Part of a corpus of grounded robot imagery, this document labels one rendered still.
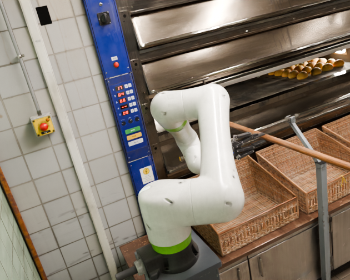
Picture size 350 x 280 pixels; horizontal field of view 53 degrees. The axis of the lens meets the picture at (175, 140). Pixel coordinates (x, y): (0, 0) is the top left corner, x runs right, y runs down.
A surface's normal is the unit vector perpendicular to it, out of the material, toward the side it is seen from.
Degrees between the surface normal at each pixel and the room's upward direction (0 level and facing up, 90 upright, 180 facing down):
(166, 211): 87
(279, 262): 90
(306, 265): 90
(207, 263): 0
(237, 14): 70
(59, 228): 90
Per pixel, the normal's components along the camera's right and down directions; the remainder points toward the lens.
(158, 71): 0.31, -0.06
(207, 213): -0.11, 0.34
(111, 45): 0.40, 0.26
